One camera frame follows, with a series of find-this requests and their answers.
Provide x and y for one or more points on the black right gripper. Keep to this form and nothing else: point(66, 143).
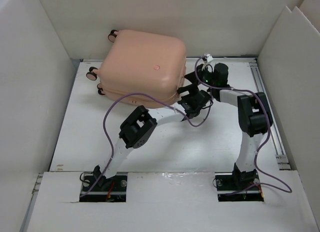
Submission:
point(200, 69)

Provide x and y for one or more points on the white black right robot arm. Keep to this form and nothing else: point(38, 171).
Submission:
point(254, 119)

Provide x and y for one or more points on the pink hard-shell suitcase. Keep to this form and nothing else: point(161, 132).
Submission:
point(147, 68)

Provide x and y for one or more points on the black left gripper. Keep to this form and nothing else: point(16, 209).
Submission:
point(192, 89)

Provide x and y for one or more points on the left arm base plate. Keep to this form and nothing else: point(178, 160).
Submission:
point(114, 191)

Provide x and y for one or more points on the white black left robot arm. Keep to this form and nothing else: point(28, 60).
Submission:
point(137, 128)

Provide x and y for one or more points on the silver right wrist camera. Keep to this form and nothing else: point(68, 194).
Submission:
point(207, 59)

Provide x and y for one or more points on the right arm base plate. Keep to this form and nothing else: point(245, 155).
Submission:
point(230, 191)

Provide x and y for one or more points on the white foam board front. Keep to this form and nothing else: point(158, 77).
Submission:
point(168, 202)

